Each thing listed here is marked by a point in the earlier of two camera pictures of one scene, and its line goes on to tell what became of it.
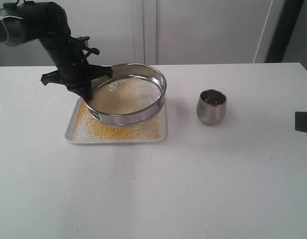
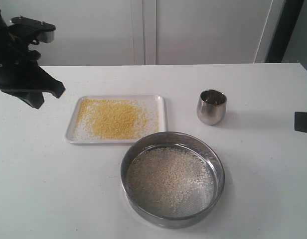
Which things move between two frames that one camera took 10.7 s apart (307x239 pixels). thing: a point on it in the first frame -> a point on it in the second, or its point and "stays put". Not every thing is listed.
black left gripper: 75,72 -> 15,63
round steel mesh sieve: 134,94 -> 173,179
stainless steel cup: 211,106 stays put
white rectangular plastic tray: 85,127 stays put
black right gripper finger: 303,121 stays put
